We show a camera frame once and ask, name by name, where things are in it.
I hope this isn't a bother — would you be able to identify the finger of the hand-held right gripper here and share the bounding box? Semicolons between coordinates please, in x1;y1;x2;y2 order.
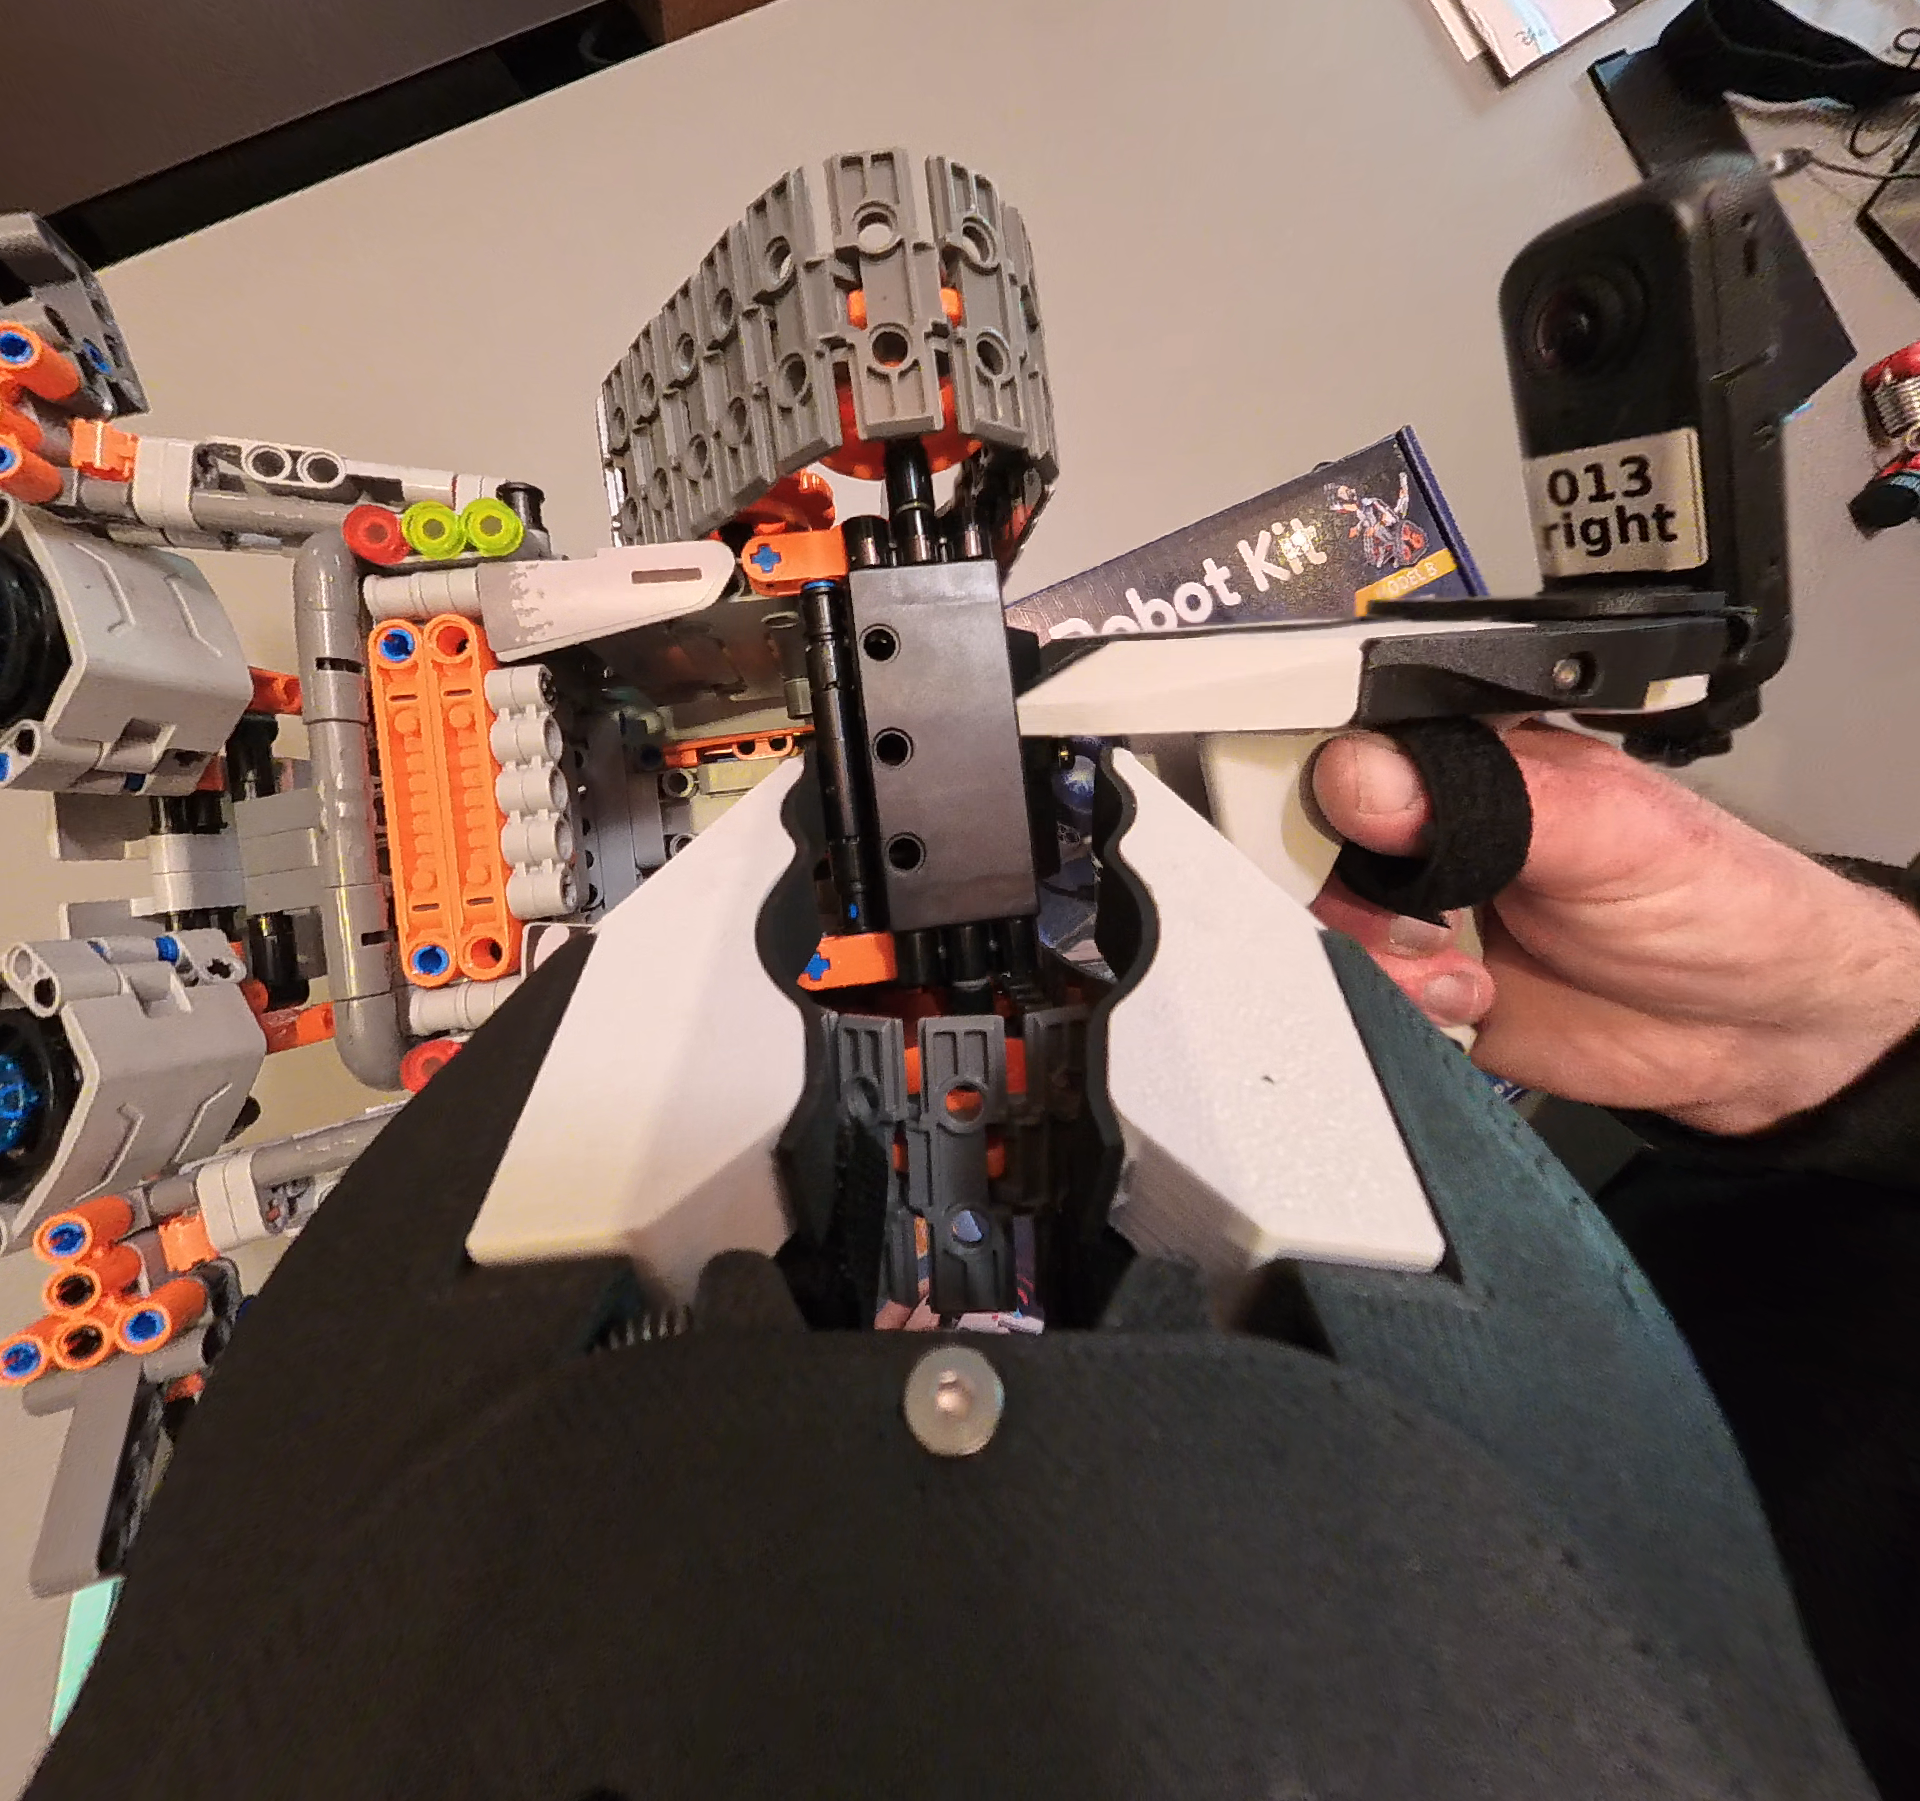
1006;628;1369;742

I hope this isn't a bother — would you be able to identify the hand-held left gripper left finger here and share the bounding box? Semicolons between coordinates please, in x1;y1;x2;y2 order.
464;746;832;1275

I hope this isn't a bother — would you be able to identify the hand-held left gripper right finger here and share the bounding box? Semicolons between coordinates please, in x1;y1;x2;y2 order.
1112;748;1452;1281

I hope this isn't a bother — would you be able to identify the blue robot kit box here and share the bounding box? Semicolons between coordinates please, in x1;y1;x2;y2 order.
1006;428;1490;653

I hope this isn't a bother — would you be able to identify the tracked building-block toy robot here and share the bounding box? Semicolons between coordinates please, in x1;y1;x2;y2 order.
0;147;1076;1597

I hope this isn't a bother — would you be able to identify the person's right forearm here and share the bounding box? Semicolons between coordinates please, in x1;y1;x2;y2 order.
1486;842;1920;1801

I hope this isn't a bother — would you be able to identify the dark brown desk pad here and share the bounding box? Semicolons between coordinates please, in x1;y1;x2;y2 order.
0;0;1073;266

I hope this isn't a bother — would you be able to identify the person's right hand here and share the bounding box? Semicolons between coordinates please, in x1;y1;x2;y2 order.
1312;722;1920;1140

